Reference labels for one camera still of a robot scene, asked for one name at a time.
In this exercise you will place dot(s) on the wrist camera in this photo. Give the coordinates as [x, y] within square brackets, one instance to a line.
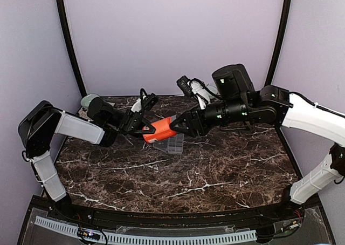
[194, 89]
[145, 102]

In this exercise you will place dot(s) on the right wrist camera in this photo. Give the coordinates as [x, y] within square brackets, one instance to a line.
[194, 89]

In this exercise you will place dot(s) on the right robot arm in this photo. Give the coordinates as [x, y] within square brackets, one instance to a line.
[239, 101]

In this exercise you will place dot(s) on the black front rail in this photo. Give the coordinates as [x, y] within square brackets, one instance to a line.
[260, 217]

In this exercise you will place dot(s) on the red pill bottle grey cap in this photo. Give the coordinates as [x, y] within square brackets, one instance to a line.
[162, 130]

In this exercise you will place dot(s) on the white slotted cable duct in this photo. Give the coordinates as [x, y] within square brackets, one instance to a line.
[129, 235]

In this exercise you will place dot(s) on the black corner post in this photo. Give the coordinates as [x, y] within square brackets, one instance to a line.
[278, 42]
[69, 47]

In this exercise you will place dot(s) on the white ceramic bowl back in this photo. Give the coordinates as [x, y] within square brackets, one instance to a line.
[213, 89]

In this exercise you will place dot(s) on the right black corner post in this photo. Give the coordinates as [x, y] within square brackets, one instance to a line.
[278, 42]

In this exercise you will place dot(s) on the clear plastic pill organizer box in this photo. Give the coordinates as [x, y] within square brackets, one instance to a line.
[172, 145]

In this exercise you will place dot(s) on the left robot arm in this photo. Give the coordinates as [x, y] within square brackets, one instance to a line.
[103, 124]

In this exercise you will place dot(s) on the patterned coaster mat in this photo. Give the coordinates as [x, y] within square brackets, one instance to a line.
[83, 113]

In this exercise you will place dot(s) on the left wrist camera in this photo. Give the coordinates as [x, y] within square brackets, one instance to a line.
[145, 102]

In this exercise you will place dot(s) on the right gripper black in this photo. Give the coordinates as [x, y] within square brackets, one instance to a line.
[193, 123]

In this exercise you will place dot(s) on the left black corner post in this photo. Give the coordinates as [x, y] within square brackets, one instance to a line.
[69, 47]

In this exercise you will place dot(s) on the green ceramic bowl left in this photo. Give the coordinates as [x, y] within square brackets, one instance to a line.
[86, 100]

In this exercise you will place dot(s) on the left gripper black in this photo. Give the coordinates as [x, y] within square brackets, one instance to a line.
[133, 123]

